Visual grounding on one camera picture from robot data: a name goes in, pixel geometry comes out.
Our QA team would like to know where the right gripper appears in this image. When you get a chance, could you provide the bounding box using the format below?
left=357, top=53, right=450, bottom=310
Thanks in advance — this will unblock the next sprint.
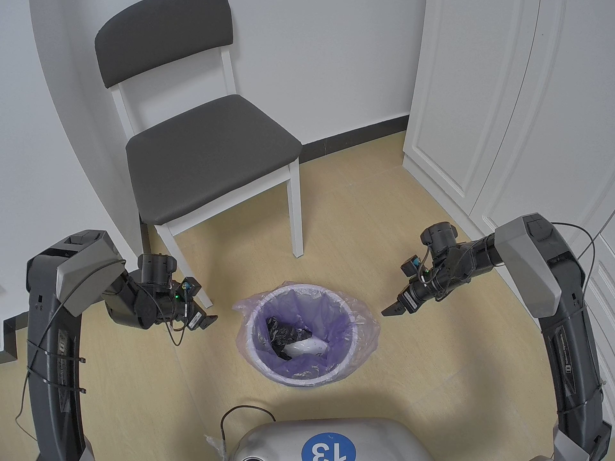
left=381, top=279, right=435, bottom=318

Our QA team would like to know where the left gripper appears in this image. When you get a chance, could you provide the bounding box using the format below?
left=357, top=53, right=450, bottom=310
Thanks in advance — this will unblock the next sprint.
left=184, top=303, right=218, bottom=333

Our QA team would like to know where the purple plastic bag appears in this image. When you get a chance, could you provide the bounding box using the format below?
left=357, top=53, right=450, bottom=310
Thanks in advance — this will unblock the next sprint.
left=232, top=281, right=381, bottom=383

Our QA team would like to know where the black plastic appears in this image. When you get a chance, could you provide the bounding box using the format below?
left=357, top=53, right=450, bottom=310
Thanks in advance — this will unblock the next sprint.
left=265, top=315, right=314, bottom=356

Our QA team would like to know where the white paper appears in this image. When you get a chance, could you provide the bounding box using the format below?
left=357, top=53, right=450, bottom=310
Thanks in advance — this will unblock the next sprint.
left=280, top=336, right=331, bottom=361

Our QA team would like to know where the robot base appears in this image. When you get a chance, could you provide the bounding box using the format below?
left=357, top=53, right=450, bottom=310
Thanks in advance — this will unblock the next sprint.
left=231, top=417, right=433, bottom=461

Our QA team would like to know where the white trash bin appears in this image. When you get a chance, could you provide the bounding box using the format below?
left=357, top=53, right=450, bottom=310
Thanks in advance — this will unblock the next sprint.
left=245, top=283, right=361, bottom=389

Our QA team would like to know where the grey white chair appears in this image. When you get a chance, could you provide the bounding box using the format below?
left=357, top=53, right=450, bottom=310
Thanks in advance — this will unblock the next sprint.
left=94, top=0, right=304, bottom=310

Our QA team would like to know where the white wardrobe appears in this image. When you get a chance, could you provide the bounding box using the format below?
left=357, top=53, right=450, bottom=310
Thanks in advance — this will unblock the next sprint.
left=401, top=0, right=615, bottom=402

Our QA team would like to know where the black cable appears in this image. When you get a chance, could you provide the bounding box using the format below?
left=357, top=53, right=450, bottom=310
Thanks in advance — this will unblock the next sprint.
left=549, top=212, right=615, bottom=261
left=220, top=405, right=278, bottom=450
left=14, top=353, right=49, bottom=443
left=166, top=322, right=190, bottom=348

